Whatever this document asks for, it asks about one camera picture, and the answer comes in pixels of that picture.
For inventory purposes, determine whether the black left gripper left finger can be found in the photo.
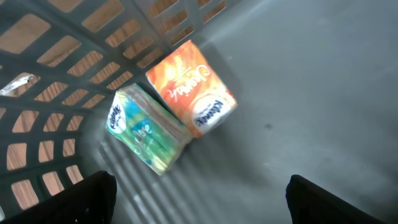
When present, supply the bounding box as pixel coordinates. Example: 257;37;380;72
3;170;117;224

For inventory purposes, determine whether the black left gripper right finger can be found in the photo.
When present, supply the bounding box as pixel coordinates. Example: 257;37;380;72
285;174;384;224

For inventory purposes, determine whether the green tissue pack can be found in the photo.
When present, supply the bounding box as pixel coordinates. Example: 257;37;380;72
106;83;193;175

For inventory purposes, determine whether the orange tissue pack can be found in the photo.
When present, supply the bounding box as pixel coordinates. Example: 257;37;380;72
146;40;238;138

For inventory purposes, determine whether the grey plastic basket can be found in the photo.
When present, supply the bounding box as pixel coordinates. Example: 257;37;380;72
1;0;397;223

